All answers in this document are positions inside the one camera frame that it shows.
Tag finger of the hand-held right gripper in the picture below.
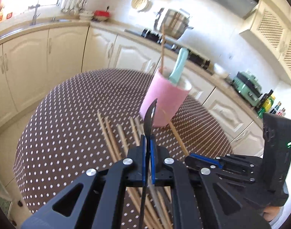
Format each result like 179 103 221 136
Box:
185 156 256 185
190 153 257 170

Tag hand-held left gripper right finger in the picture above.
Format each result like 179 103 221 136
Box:
149 135 271 229

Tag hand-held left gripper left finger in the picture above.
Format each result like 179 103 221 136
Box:
22 135 147 229

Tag bamboo chopstick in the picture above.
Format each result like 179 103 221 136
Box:
160 24 166 73
168 120 189 156

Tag pile of wooden chopsticks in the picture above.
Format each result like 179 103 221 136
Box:
97 111 174 229

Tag black spoon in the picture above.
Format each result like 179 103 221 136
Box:
139 98 158 229

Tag pink utensil holder cup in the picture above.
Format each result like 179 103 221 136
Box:
139 67 192 127

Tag hanging metal kitchen utensils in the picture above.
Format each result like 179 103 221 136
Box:
61 0 99 13

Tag person's right hand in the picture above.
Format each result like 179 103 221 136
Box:
264 206 280 222

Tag green yellow bottle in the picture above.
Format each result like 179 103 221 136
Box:
259 94 276 113

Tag mint green kitchen appliance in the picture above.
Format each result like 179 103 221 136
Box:
231 71 263 106

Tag brown polka dot tablecloth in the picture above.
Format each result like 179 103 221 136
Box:
13 68 234 229

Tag cream stove base cabinets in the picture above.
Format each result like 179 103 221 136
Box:
82 26 265 151

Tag black gas stove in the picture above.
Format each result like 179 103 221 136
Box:
125 27 211 70

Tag stainless steel pot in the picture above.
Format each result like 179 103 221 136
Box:
154 8 194 40

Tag red pot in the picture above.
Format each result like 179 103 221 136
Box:
94 10 112 21

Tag cream sink base cabinets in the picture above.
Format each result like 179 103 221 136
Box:
0 25 91 134

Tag stack of white bowls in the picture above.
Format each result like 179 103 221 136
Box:
79 11 94 21

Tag round woven trivet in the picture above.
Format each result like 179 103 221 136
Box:
131 0 152 11

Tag beige kitchen countertop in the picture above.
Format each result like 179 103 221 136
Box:
0 19 264 127

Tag metal faucet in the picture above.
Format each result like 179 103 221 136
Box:
30 3 41 25

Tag teal spatula handle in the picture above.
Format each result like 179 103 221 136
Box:
168 48 189 84

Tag cream lattice wall cabinets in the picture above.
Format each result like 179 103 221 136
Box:
239 0 291 87

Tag red wall stickers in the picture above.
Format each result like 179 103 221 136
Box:
0 12 13 24

